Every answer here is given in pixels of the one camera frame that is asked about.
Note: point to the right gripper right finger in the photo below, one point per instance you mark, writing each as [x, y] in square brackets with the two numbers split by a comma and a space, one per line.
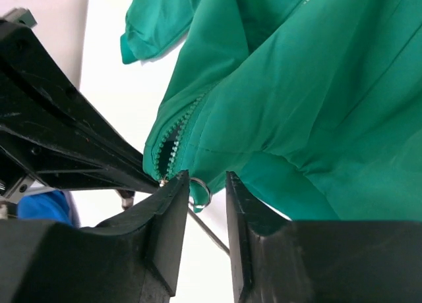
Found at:
[277, 260]

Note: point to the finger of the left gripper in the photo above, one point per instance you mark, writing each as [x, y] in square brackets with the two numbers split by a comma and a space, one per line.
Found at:
[50, 132]

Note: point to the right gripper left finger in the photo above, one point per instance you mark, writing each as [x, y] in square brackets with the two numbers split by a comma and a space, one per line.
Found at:
[131, 257]

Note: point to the green zip jacket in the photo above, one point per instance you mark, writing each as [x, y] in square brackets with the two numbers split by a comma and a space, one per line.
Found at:
[314, 104]

